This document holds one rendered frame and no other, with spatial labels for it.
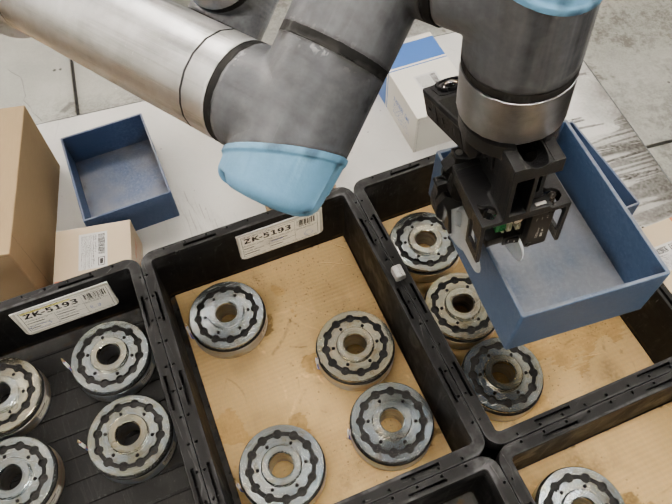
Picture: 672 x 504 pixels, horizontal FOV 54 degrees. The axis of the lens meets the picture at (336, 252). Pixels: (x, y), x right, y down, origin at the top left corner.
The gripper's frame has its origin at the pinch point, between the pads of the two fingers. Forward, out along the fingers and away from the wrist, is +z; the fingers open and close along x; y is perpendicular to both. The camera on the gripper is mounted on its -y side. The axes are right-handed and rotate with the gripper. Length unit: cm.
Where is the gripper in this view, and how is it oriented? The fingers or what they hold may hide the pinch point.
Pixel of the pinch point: (474, 236)
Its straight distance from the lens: 65.7
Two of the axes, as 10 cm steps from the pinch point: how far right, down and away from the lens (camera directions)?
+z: 0.9, 5.1, 8.5
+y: 2.6, 8.1, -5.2
